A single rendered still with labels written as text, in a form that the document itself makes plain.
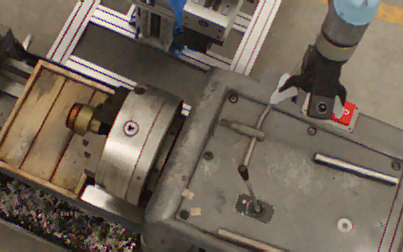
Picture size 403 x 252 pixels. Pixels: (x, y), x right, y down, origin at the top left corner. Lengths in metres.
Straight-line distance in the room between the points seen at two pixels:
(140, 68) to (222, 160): 1.29
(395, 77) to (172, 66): 1.14
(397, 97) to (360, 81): 0.19
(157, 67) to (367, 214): 1.43
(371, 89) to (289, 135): 1.62
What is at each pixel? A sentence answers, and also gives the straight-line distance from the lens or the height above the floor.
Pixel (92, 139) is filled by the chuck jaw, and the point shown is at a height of 1.11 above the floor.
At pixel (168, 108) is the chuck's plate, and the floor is 1.22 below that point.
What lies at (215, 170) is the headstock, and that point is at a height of 1.26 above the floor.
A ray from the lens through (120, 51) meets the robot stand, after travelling 2.65.
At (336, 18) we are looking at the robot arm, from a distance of 1.06.
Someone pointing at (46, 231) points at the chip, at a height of 0.57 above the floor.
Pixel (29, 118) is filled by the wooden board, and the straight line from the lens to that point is 1.83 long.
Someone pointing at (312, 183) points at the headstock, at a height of 1.26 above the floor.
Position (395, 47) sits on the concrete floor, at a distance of 3.18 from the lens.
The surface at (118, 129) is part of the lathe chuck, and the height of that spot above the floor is 1.23.
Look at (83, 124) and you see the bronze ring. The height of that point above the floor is 1.12.
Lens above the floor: 2.57
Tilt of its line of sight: 73 degrees down
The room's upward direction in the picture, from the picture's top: 7 degrees clockwise
